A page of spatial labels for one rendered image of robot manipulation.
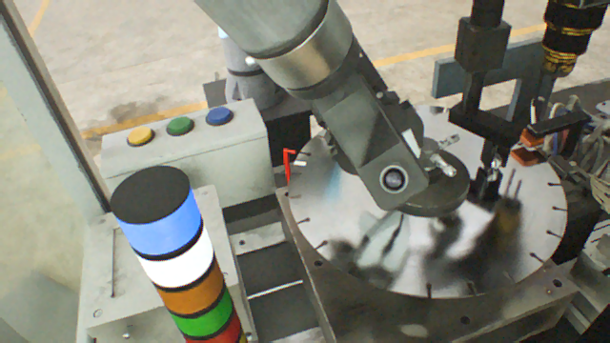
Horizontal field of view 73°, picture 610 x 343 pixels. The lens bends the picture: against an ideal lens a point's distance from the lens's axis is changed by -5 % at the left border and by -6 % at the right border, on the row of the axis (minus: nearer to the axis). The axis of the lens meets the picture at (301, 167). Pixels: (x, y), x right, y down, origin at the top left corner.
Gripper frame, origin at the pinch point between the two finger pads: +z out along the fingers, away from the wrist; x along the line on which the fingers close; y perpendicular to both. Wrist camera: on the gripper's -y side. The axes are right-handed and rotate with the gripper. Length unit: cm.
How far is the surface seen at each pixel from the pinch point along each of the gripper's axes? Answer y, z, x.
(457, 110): 5.7, 3.3, -9.1
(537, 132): 1.3, 10.5, -16.2
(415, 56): 170, 172, -29
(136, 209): -10.2, -28.8, 10.8
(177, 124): 31.1, -0.5, 29.2
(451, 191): -2.5, 4.4, -3.3
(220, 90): 64, 24, 33
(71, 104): 207, 69, 164
